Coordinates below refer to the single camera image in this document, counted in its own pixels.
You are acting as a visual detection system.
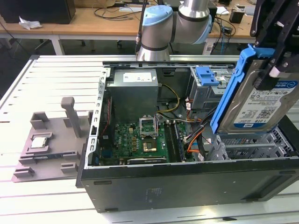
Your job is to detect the grey metal disk bay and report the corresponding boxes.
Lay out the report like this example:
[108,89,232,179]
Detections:
[207,133,288,161]

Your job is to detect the grey power supply unit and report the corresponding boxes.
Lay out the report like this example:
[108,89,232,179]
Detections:
[106,69,159,117]

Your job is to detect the silver CPU chip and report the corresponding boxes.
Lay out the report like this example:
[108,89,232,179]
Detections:
[31,137,50,149]

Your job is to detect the empty blue disk carrier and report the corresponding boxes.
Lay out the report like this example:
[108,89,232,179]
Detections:
[196,67,221,86]

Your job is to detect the installed RAM stick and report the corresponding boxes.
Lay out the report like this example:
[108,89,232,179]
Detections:
[173,121,186,162]

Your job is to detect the large black box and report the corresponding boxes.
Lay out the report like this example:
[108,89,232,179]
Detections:
[0,0,77,25]

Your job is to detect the metal drive cage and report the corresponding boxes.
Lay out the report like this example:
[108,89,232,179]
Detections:
[189,66,236,112]

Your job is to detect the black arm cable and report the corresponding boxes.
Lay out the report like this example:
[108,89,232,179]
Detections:
[135,0,150,56]

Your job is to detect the grey parts rack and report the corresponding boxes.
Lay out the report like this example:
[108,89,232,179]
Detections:
[11,97,94,183]

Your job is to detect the hard disk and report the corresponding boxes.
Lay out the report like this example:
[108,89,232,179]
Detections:
[209,43,299,134]

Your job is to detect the small black box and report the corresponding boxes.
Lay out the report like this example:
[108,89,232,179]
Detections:
[229,9,246,23]

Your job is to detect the orange wire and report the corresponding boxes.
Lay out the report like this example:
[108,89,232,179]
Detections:
[186,129,204,154]

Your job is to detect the black open PC case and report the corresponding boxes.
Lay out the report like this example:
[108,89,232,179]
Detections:
[76,55,299,213]

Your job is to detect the black graphics card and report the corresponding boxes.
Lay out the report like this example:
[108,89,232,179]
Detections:
[127,157,168,164]

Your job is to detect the black wire bundle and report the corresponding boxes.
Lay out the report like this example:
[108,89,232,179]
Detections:
[196,114,215,161]

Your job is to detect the yellow wire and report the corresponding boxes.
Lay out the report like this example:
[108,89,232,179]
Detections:
[157,84,180,114]

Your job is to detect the red wire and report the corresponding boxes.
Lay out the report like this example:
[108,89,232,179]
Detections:
[102,98,113,140]

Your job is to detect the metal socket cover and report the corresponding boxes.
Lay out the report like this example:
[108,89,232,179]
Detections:
[139,114,159,138]

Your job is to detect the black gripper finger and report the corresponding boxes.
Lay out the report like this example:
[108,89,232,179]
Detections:
[268,0,299,78]
[249,0,285,49]

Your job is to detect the CPU socket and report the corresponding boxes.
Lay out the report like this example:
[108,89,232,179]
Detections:
[142,139,157,152]

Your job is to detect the crumpled white paper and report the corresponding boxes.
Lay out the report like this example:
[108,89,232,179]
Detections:
[18,15,43,30]

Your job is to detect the wooden desk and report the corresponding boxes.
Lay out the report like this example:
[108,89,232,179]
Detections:
[0,7,145,56]
[207,0,257,56]

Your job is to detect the green motherboard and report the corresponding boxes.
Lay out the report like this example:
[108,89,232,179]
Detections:
[98,97,196,165]

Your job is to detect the loose RAM stick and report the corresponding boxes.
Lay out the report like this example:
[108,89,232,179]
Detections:
[20,154,75,161]

